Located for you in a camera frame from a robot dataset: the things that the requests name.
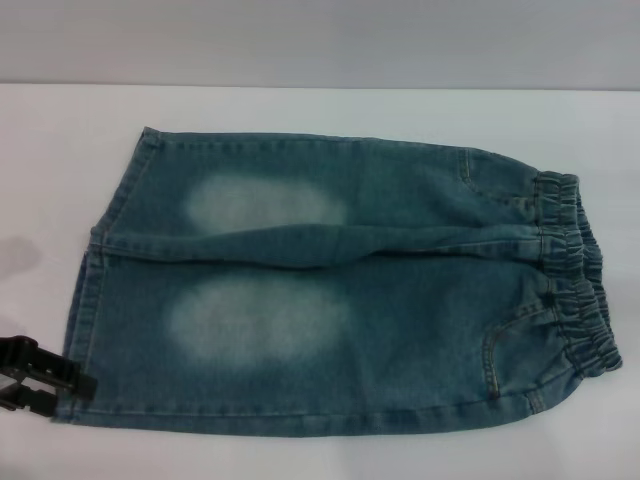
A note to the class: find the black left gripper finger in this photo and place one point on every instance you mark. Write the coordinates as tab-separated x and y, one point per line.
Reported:
35	402
60	375

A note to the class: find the blue denim shorts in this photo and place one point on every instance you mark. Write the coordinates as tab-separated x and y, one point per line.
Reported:
350	300

